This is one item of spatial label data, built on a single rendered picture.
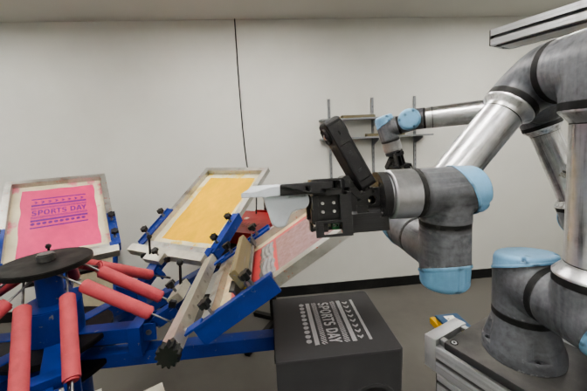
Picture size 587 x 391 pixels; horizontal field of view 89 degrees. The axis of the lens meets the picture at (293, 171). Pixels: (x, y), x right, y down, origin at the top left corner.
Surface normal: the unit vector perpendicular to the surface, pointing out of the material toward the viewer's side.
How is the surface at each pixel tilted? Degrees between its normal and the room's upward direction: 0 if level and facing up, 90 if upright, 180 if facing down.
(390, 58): 90
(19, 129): 90
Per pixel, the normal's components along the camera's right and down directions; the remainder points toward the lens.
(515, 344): -0.73, -0.21
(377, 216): 0.09, -0.04
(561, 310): -1.00, 0.04
